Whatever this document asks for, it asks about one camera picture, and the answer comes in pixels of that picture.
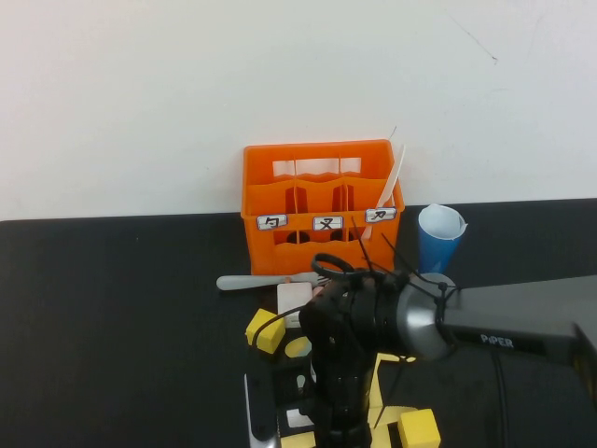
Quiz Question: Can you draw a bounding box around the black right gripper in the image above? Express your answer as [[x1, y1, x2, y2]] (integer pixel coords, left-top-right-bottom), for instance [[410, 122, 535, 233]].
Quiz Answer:
[[309, 358, 377, 448]]

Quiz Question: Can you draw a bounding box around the white plastic knife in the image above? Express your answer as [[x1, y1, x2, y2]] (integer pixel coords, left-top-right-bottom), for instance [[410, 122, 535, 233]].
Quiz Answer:
[[365, 144, 408, 242]]

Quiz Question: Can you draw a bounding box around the orange plastic cutlery holder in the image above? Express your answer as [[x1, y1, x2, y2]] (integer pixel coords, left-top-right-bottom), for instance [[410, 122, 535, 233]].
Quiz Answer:
[[241, 139, 405, 276]]

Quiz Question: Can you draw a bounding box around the yellow plastic fork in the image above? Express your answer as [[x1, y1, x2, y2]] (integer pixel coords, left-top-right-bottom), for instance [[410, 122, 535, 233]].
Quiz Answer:
[[367, 354, 392, 448]]

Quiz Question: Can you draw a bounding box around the yellow plastic knife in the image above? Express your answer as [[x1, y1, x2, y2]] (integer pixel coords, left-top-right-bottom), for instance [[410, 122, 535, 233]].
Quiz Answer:
[[278, 404, 412, 448]]

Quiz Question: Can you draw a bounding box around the yellow plastic spoon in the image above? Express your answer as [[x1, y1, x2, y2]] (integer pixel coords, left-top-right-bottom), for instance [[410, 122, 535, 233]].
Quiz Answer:
[[285, 336, 417, 364]]

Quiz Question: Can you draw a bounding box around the yellow foam block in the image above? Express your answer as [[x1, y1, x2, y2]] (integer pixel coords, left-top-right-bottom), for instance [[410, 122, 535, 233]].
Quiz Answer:
[[244, 307, 286, 354], [396, 408, 442, 448]]

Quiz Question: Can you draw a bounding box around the large white foam block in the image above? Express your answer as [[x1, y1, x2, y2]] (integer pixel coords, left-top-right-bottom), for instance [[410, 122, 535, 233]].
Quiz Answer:
[[276, 281, 315, 330]]

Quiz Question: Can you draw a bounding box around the grey-green plastic fork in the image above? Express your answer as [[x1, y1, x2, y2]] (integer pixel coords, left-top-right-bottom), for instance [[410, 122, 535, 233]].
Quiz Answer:
[[215, 270, 333, 292]]

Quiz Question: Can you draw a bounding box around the blue cone cup clear base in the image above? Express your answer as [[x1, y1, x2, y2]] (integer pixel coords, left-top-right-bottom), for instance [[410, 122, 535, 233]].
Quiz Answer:
[[409, 217, 466, 291]]

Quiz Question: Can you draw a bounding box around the white label reading 刀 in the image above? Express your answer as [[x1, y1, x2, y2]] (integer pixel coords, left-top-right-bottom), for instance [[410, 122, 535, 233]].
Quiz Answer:
[[364, 207, 397, 224]]

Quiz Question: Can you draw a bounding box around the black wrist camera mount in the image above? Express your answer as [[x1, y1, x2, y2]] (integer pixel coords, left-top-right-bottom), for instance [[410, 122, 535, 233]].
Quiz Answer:
[[243, 361, 319, 448]]

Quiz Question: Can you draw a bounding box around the black thin cable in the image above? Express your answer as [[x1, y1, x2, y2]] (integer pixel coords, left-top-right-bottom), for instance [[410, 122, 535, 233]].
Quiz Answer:
[[250, 306, 305, 347]]

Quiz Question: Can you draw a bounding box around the black looped cable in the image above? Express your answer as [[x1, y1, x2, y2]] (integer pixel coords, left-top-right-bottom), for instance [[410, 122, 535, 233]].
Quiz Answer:
[[311, 252, 356, 287]]

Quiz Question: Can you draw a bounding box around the black cable tie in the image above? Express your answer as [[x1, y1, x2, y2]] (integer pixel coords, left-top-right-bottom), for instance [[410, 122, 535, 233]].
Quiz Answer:
[[381, 231, 423, 284], [351, 216, 376, 273]]

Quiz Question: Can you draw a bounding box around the black thick cable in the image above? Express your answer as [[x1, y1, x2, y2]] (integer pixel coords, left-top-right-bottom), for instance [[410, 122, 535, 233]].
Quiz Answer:
[[490, 350, 515, 448]]

